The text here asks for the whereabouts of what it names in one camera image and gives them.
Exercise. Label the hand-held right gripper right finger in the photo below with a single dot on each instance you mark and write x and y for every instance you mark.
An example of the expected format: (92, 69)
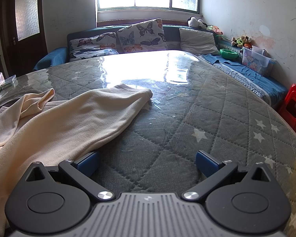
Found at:
(207, 164)

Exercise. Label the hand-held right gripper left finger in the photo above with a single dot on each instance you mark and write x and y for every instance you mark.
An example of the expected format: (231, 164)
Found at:
(88, 164)

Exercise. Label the cream fleece garment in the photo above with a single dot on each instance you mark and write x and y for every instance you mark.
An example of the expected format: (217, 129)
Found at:
(64, 123)

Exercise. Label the blue sofa seat cover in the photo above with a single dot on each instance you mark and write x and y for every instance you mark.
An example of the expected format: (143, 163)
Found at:
(251, 76)

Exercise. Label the butterfly print pillow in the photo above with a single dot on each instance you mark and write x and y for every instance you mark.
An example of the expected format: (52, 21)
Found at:
(140, 35)
(93, 55)
(91, 42)

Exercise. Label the green plastic basin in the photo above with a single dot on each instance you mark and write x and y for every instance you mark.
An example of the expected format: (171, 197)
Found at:
(228, 54)

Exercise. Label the clear plastic storage box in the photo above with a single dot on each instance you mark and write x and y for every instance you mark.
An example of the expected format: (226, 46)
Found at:
(256, 63)

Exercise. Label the clear plastic container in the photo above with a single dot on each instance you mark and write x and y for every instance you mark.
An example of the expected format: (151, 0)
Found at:
(8, 82)

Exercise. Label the grey pillow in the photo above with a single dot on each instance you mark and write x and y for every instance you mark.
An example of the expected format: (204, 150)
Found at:
(198, 42)

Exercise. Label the dark wooden door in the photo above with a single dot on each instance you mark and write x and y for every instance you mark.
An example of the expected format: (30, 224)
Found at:
(27, 54)

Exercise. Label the brown plush toy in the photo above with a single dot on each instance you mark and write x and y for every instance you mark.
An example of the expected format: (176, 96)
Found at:
(241, 42)

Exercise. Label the pink and green toy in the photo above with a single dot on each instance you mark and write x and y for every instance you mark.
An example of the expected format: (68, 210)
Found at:
(215, 30)

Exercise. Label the blue sofa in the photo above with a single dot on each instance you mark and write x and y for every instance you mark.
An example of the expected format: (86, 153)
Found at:
(172, 33)

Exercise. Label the black and white plush toy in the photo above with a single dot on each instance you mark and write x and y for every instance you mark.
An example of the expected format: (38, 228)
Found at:
(196, 22)

